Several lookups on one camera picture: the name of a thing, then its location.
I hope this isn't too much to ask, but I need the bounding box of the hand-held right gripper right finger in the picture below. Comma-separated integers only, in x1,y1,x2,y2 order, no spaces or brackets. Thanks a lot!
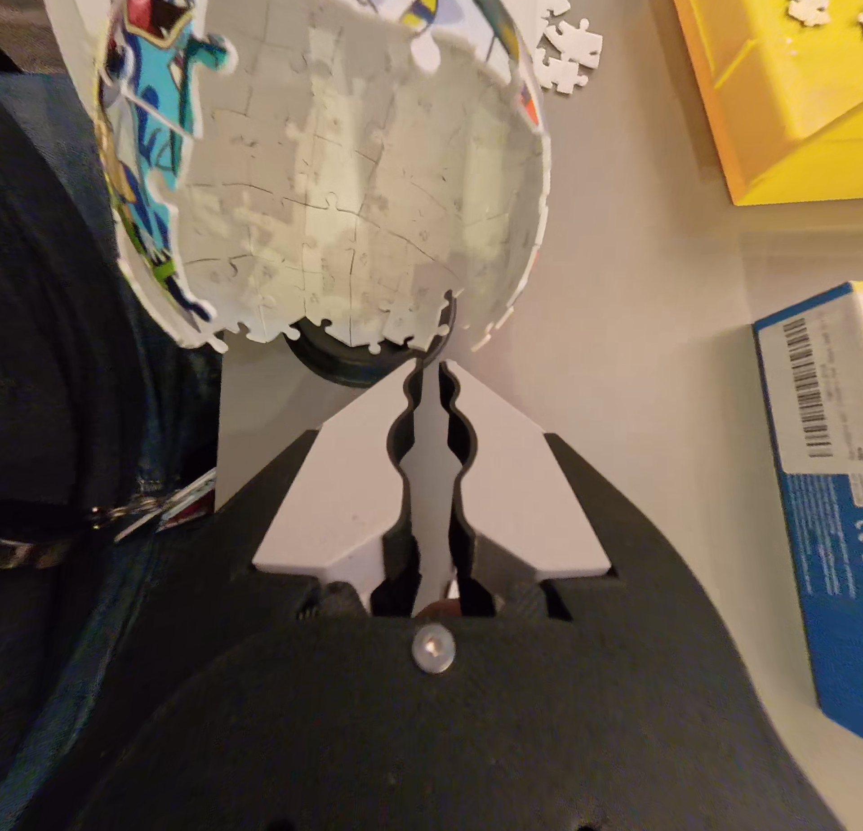
438,360,613,616

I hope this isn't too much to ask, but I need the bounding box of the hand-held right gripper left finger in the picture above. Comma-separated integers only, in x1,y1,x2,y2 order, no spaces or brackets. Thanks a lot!
251,358,424,616

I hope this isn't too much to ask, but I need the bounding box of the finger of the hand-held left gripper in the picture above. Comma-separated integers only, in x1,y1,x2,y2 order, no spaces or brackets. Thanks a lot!
34,0,117,125

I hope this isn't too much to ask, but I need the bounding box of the black round ball stand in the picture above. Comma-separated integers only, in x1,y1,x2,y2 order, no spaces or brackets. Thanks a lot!
286,292,461,388

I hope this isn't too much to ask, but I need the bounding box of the colourful cartoon puzzle ball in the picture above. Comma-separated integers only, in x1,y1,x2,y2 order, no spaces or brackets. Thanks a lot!
93,0,555,355

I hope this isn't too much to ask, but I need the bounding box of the blue puzzle box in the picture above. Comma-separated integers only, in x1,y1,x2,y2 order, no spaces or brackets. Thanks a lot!
752,280,863,739

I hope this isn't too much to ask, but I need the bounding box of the pile of white puzzle pieces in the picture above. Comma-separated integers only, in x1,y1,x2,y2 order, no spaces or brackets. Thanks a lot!
533,0,605,95

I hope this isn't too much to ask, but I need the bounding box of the red white key tag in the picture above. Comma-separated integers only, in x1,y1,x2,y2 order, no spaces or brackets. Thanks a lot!
158,480,218,532

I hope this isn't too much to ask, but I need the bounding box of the yellow plastic bin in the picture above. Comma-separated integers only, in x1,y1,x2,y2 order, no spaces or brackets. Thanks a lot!
663,0,863,207

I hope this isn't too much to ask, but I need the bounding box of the black lanyard with metal clip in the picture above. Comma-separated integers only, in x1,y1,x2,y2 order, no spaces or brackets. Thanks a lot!
0,470,218,570

